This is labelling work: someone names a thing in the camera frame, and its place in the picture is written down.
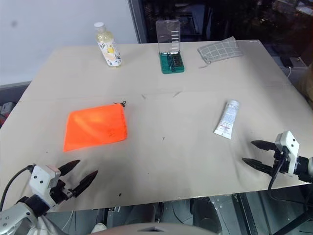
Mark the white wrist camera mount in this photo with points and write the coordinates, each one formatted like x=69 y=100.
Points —
x=291 y=147
x=40 y=177

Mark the grey checked cloth pouch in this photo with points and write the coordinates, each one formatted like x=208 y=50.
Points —
x=220 y=49

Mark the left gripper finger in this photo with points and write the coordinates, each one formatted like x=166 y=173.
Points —
x=69 y=166
x=85 y=181

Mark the grey robot torso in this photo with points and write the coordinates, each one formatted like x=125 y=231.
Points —
x=156 y=228

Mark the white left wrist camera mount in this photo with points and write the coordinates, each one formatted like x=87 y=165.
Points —
x=40 y=177

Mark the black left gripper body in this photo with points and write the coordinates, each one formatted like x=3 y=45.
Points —
x=61 y=192

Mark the grey side shelf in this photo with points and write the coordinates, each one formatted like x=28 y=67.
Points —
x=12 y=98

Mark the green screwdriver bit case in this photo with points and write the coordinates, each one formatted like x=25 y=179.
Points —
x=171 y=64

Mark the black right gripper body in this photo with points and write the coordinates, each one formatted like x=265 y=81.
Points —
x=281 y=161

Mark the grey window frame pillar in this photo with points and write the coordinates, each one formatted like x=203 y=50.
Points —
x=137 y=19

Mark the clear bottle with yellow drink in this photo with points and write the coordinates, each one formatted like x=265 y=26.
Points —
x=110 y=49

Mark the dark rounded shape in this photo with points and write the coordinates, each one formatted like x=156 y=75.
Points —
x=205 y=213

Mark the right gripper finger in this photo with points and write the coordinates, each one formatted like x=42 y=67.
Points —
x=265 y=146
x=259 y=165

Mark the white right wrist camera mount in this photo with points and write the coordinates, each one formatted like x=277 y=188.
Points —
x=291 y=147

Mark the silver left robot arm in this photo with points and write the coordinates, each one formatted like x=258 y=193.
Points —
x=14 y=218

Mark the white printed tube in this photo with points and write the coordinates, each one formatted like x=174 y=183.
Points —
x=227 y=120

